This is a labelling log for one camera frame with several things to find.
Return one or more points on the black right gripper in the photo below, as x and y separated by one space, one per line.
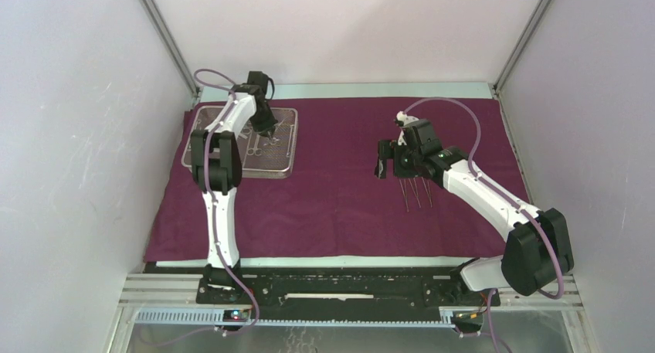
390 150

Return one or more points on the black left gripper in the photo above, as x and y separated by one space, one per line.
269 126

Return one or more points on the metal mesh instrument tray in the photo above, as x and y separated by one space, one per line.
261 157

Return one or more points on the magenta surgical wrap cloth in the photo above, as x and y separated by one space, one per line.
333 205

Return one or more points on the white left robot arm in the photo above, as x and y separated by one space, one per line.
217 167

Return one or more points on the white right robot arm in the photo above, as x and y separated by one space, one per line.
537 249

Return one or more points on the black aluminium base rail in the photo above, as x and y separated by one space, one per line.
371 299

